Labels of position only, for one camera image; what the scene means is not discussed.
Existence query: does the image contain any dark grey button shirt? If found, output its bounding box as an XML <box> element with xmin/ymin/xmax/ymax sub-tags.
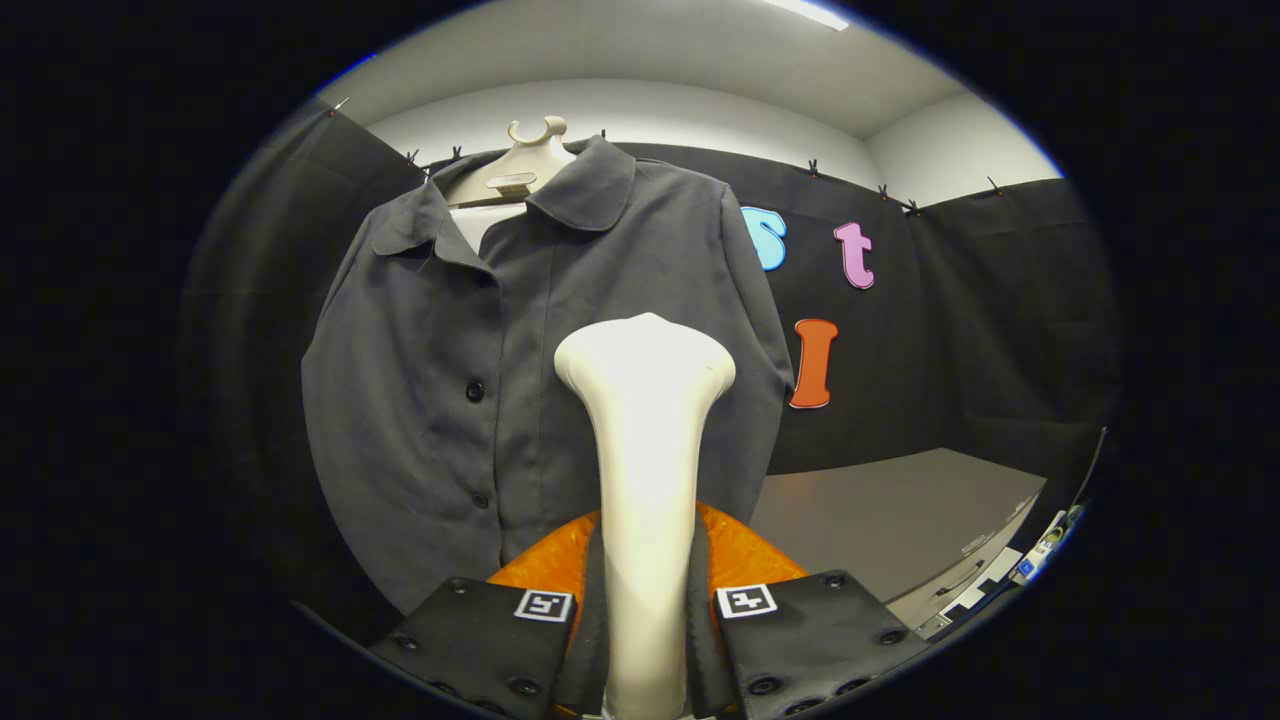
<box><xmin>300</xmin><ymin>135</ymin><xmax>796</xmax><ymax>616</ymax></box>

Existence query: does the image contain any white garment steamer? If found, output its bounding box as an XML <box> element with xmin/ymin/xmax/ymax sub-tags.
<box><xmin>553</xmin><ymin>312</ymin><xmax>738</xmax><ymax>720</ymax></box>

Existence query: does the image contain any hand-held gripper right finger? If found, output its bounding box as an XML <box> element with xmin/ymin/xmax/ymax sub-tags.
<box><xmin>685</xmin><ymin>503</ymin><xmax>931</xmax><ymax>720</ymax></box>

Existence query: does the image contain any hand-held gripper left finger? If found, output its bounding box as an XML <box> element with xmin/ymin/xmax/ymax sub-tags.
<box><xmin>368</xmin><ymin>510</ymin><xmax>609</xmax><ymax>720</ymax></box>

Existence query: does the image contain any grey cabinet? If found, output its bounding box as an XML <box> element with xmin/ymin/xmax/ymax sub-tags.
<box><xmin>748</xmin><ymin>447</ymin><xmax>1049</xmax><ymax>641</ymax></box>

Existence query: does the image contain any large ceiling light panel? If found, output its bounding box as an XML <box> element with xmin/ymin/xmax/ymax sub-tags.
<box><xmin>765</xmin><ymin>0</ymin><xmax>851</xmax><ymax>33</ymax></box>

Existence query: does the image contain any row of black clips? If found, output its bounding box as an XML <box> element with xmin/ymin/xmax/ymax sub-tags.
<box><xmin>330</xmin><ymin>97</ymin><xmax>1004</xmax><ymax>216</ymax></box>

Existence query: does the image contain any cream plastic clothes hanger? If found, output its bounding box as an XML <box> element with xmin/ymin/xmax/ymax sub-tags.
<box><xmin>443</xmin><ymin>115</ymin><xmax>581</xmax><ymax>209</ymax></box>

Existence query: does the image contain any black drawer handle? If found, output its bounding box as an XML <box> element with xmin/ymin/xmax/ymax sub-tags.
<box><xmin>935</xmin><ymin>560</ymin><xmax>986</xmax><ymax>599</ymax></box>

